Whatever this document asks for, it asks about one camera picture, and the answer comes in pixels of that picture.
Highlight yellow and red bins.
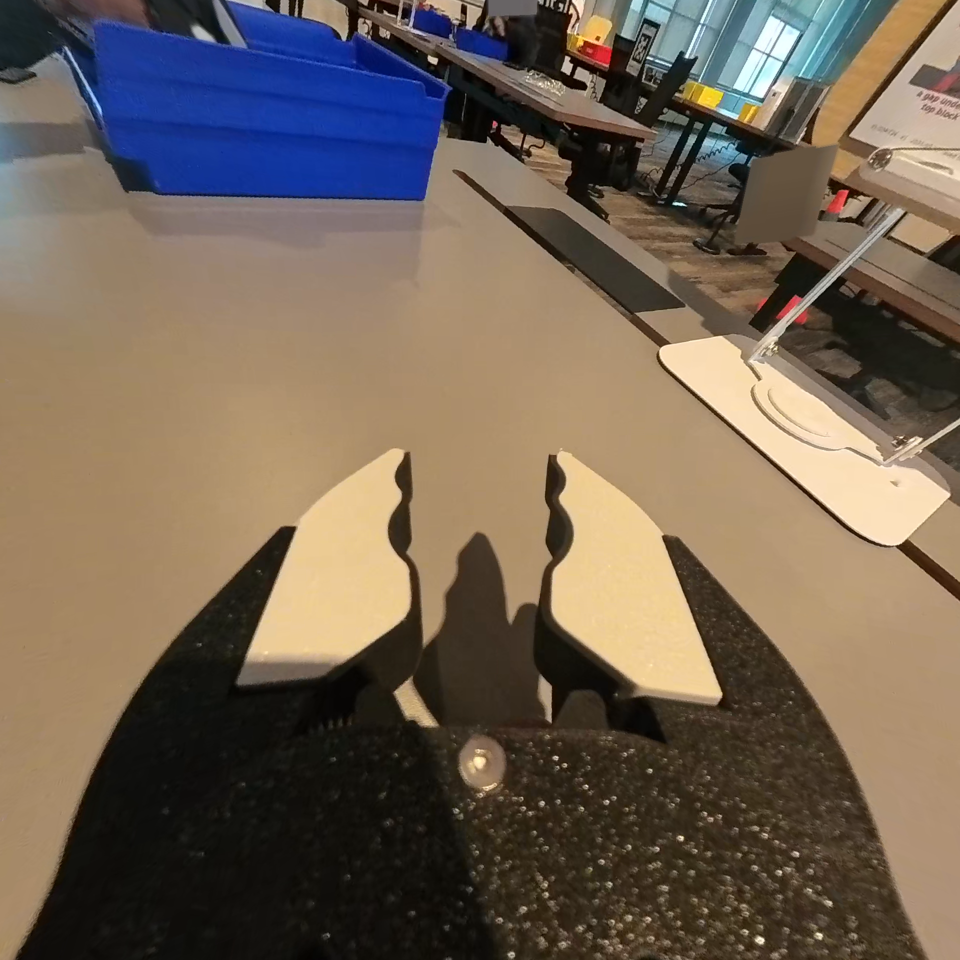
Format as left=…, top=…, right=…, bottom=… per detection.
left=567, top=15, right=618, bottom=60

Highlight clear plastic box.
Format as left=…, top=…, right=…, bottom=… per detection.
left=756, top=73, right=830, bottom=142

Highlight black table cable cover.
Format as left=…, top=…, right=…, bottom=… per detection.
left=507, top=203, right=687, bottom=315

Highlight white lamp stand base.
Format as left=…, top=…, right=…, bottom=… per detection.
left=657, top=144, right=960, bottom=547

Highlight instruction poster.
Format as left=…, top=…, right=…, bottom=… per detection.
left=847, top=0, right=960, bottom=162

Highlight grey divider panel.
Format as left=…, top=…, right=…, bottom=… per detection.
left=737, top=144, right=839, bottom=250

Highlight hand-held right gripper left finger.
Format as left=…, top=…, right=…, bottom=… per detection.
left=234, top=448, right=441, bottom=730

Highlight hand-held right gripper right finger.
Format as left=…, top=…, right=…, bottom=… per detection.
left=536, top=450, right=726, bottom=726

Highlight long dark wooden table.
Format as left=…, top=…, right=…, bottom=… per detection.
left=360, top=6, right=659, bottom=220

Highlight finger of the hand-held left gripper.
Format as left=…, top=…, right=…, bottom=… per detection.
left=180, top=0, right=249, bottom=48

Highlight large blue plastic bin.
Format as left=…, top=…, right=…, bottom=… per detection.
left=66, top=21, right=453, bottom=202

